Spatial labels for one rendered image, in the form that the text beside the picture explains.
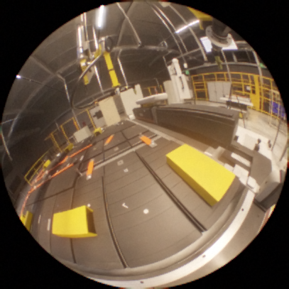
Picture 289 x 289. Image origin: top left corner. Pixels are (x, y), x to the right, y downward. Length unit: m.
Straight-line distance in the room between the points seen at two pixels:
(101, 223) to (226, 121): 0.40
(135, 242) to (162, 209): 0.08
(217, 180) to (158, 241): 0.15
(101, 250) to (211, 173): 0.26
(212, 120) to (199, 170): 0.17
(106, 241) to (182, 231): 0.14
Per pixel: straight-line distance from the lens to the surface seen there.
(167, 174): 0.21
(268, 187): 0.39
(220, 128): 0.30
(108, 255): 0.22
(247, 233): 0.40
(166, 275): 0.21
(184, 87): 2.94
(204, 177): 0.17
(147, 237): 0.17
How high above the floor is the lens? 1.17
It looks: 29 degrees down
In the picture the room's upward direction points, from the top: 18 degrees counter-clockwise
